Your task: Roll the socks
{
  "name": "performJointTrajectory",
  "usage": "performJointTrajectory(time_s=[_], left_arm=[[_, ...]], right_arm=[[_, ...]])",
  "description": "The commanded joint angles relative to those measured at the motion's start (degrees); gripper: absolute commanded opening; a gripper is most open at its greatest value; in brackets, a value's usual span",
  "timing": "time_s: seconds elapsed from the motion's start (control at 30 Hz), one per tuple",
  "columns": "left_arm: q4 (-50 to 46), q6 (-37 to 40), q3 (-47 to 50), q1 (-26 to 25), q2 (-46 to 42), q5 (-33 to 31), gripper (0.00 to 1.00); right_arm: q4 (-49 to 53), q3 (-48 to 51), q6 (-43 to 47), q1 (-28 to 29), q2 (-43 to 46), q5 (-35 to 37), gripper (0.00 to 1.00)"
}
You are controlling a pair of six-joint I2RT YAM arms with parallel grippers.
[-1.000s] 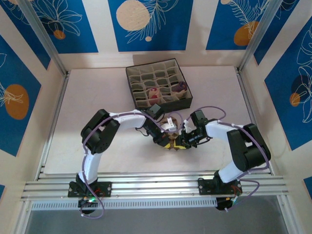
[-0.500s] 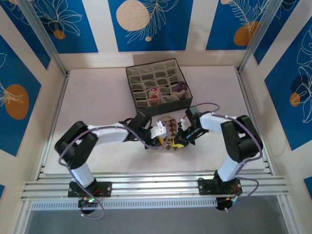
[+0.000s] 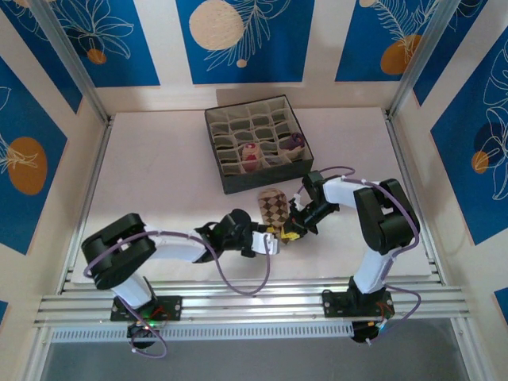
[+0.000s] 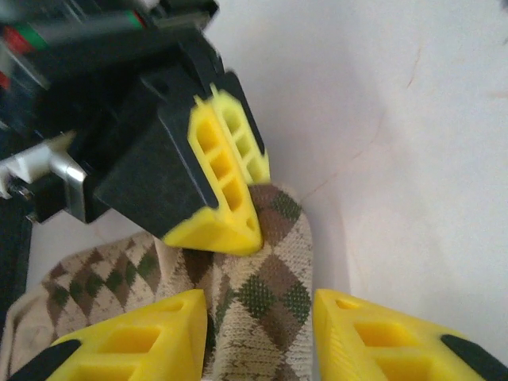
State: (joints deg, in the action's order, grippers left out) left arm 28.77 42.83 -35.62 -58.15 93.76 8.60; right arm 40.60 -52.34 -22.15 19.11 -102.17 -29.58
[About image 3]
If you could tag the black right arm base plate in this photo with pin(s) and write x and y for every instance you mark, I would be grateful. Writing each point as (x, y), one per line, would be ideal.
(333, 305)

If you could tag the aluminium frame post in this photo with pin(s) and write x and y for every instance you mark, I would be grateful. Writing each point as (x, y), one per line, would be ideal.
(72, 59)
(428, 55)

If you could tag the brown checkered sock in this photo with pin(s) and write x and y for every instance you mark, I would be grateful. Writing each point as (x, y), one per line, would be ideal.
(274, 208)

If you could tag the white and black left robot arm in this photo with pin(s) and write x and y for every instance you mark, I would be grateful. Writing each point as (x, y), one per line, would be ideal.
(178, 248)

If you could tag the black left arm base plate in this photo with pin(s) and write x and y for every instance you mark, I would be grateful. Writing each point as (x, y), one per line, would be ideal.
(174, 307)

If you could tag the blue floral wall panel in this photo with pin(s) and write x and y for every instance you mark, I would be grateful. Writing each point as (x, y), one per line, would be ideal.
(39, 131)
(51, 75)
(278, 59)
(456, 51)
(139, 71)
(357, 59)
(456, 178)

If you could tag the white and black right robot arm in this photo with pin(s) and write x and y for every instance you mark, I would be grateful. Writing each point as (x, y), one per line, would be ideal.
(341, 194)

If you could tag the aluminium mounting rail frame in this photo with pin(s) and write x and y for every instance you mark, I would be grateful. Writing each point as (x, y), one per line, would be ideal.
(254, 301)

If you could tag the black fabric sock organizer box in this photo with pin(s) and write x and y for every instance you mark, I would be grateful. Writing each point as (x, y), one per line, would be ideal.
(258, 180)

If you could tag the purple sock with beige toe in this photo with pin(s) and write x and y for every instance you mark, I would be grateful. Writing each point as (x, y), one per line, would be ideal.
(295, 141)

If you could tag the beige sock with red toe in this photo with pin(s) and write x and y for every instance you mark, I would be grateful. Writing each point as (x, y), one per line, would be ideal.
(251, 158)

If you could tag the black controller board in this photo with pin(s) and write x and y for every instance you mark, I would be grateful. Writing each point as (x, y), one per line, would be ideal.
(363, 333)
(141, 331)

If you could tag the aluminium side rail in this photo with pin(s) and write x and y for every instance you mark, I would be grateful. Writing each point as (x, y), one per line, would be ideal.
(404, 158)
(86, 206)

